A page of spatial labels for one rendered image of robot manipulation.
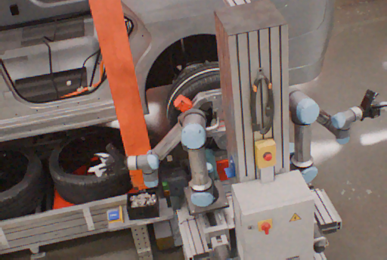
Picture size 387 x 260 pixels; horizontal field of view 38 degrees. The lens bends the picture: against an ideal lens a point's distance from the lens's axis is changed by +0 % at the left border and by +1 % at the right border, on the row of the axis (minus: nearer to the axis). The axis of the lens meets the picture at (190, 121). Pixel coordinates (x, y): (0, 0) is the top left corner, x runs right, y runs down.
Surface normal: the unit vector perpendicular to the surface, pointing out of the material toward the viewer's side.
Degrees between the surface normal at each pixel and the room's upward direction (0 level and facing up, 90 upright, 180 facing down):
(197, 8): 90
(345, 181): 0
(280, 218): 90
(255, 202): 0
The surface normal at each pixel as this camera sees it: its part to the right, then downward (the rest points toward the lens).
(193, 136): -0.06, 0.50
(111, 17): 0.18, 0.58
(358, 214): -0.11, -0.79
